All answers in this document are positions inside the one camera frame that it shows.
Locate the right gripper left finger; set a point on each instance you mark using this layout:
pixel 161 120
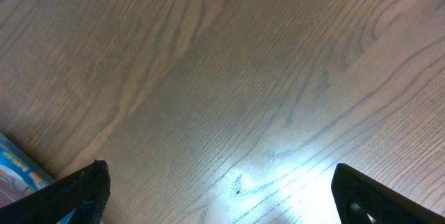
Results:
pixel 83 194

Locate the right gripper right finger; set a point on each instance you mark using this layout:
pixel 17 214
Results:
pixel 361 199

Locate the blue Kool Fever box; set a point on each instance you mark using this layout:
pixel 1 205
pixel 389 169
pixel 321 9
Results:
pixel 20 177

